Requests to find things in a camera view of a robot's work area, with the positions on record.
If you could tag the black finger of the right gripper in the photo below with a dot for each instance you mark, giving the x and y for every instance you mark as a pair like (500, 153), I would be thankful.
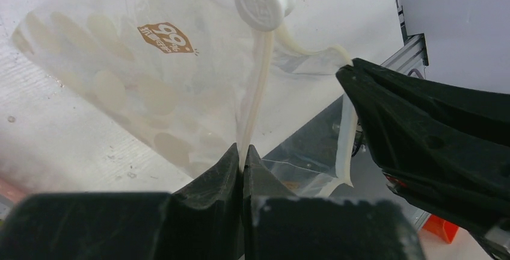
(448, 146)

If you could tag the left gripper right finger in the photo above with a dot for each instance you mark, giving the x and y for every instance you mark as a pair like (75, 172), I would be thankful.
(278, 224)

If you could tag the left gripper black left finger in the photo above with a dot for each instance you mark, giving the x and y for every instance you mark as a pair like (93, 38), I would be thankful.
(199, 221)

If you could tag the pink plastic basket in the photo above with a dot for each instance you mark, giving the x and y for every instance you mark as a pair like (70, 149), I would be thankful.
(441, 228)

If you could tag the clear zip top bag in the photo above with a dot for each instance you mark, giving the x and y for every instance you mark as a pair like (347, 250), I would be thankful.
(186, 77)

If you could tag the aluminium table rail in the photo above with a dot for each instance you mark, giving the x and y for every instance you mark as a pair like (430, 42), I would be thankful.
(412, 58)

